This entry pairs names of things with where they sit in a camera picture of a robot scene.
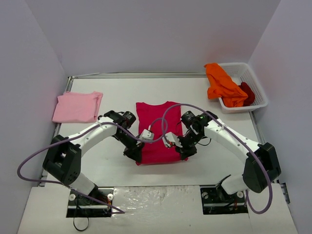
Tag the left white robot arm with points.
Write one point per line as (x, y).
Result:
(63, 160)

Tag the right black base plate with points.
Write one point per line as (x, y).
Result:
(215, 201)

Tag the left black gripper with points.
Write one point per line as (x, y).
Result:
(134, 151)

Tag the folded pink t shirt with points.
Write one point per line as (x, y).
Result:
(77, 107)

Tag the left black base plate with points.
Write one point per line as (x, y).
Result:
(80, 206)

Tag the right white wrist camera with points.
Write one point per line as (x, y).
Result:
(170, 140)

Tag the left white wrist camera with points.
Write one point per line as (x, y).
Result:
(147, 136)

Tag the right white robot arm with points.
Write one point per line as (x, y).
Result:
(252, 178)

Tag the white plastic basket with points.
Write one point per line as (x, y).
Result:
(242, 72)

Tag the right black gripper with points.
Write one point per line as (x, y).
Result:
(185, 148)

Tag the magenta t shirt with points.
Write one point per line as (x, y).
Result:
(149, 118)

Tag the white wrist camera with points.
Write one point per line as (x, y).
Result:
(147, 136)
(170, 140)

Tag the orange t shirt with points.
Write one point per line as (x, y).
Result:
(222, 86)

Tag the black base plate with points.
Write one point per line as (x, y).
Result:
(215, 201)
(80, 206)

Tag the dark red t shirt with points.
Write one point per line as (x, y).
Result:
(251, 96)

